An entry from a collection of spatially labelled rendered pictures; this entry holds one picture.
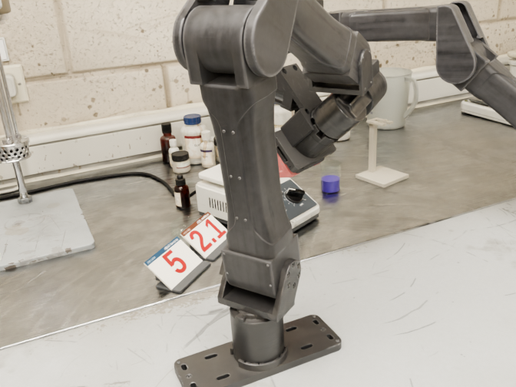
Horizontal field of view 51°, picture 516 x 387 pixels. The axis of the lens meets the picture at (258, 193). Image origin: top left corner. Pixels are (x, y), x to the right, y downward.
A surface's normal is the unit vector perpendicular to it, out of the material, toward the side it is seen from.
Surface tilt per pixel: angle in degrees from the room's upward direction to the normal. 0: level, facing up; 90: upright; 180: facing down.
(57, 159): 90
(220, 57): 109
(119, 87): 90
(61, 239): 0
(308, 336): 0
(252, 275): 97
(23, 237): 0
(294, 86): 49
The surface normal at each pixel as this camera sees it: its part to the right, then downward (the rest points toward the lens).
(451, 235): -0.06, -0.92
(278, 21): 0.85, 0.17
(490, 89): -0.47, 0.50
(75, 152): 0.42, 0.33
